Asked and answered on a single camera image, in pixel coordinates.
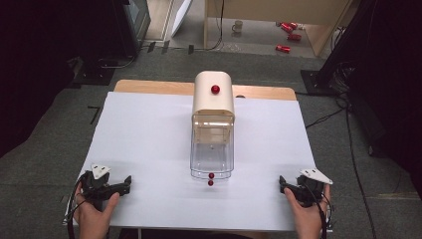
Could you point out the red can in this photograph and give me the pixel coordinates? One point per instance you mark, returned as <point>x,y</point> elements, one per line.
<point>288,26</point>
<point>283,48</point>
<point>294,37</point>

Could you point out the clear drawer with red knob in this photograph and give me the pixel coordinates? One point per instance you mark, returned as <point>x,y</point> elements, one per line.
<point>212,159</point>

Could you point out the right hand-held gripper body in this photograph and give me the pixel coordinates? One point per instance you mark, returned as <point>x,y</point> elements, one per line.
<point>310,192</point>

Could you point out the person's right hand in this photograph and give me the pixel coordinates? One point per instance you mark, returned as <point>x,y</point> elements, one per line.
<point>308,222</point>

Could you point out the white board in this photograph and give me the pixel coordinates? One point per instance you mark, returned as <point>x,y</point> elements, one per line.
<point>180,13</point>

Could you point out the white table sheet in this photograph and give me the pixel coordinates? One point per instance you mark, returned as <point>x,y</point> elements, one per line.
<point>149,139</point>

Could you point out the red ball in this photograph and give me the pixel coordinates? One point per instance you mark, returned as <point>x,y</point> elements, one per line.
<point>215,89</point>

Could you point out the black metal stand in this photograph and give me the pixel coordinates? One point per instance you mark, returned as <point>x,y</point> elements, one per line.
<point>338,49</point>

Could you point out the grey mug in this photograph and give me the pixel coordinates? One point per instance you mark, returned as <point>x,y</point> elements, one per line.
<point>237,26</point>

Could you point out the person's left hand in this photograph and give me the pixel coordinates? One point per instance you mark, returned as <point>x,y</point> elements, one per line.
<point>93,219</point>

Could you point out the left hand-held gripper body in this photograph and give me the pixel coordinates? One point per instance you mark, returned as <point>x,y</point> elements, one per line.
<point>99,191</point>

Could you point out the black stand base plate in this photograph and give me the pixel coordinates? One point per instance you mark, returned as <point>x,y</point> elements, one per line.
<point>94,74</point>

